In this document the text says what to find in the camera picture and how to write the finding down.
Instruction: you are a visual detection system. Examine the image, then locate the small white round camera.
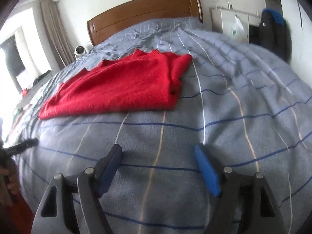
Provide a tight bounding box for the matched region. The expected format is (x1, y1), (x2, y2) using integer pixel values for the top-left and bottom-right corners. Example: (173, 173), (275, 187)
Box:
(74, 45), (87, 60)

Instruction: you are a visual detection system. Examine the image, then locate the orange trouser leg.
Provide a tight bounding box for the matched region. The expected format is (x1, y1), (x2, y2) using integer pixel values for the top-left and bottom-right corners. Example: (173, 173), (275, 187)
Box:
(1, 194), (34, 233)

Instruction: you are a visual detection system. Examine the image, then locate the green cloth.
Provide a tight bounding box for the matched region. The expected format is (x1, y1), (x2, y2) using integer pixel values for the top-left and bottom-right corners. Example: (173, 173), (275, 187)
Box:
(13, 108), (25, 121)

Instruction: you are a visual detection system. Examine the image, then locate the red sweater with white print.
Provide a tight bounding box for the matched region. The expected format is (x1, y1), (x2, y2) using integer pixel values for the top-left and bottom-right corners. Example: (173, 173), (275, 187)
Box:
(39, 50), (192, 120)

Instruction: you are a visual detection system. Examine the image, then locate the white side desk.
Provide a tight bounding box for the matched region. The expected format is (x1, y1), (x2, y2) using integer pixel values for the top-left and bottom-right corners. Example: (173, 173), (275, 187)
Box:
(16, 70), (52, 109)

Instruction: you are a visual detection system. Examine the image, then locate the beige window curtain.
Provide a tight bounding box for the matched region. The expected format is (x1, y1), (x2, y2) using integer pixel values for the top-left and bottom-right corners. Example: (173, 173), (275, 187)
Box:
(40, 0), (75, 68)

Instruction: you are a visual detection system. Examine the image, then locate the white drawer cabinet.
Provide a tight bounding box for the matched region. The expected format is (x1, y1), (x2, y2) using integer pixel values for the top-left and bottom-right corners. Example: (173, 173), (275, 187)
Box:
(210, 8), (261, 43)

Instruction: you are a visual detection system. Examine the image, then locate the white plastic bag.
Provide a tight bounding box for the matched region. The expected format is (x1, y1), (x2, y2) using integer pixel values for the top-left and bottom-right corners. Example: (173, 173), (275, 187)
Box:
(223, 14), (247, 42)

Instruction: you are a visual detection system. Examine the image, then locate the brown wooden headboard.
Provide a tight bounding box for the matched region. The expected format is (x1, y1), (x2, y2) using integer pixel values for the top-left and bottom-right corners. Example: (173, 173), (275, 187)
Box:
(87, 0), (203, 46)

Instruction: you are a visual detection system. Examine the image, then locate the blue garment on jacket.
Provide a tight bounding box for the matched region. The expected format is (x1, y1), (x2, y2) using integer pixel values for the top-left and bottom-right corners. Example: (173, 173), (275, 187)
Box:
(261, 9), (285, 25)

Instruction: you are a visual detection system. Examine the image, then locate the person's left hand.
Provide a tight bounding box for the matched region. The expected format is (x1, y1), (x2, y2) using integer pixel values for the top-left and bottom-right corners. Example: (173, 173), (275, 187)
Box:
(1, 159), (20, 195)

